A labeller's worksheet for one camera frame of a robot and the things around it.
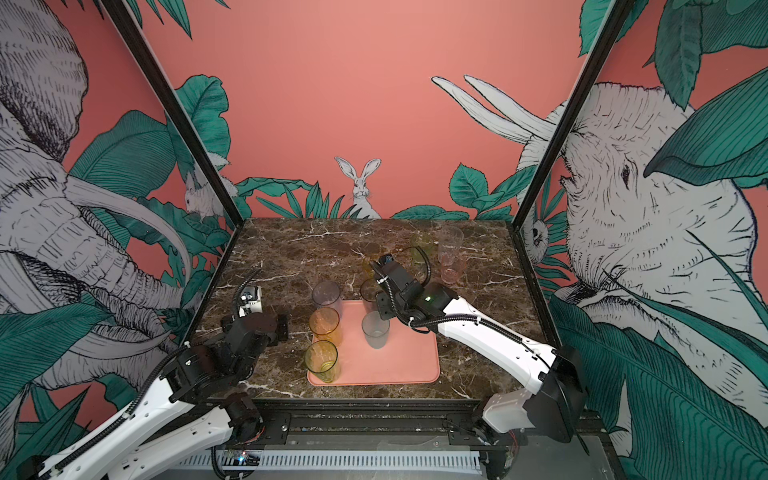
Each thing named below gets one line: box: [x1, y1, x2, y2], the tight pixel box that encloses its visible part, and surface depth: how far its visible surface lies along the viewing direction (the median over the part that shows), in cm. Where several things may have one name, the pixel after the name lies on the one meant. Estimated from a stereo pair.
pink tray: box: [307, 300, 440, 386], surface depth 88 cm
